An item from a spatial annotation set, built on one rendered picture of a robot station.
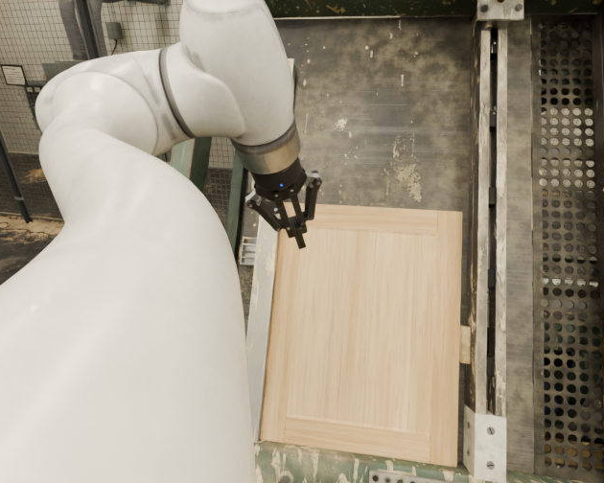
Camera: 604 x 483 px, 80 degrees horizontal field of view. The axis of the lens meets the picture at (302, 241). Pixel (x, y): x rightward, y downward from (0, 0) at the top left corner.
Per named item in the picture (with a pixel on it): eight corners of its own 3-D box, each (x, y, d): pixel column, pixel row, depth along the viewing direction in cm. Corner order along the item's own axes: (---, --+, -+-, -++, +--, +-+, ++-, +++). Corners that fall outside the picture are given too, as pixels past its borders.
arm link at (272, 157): (222, 113, 49) (237, 146, 54) (232, 156, 44) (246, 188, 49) (286, 92, 49) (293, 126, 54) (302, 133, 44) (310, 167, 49)
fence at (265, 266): (241, 433, 85) (236, 440, 81) (278, 67, 99) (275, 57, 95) (261, 436, 85) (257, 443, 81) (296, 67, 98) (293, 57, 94)
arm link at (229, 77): (295, 88, 49) (204, 109, 51) (267, -47, 37) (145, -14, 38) (304, 141, 43) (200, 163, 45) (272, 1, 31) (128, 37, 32)
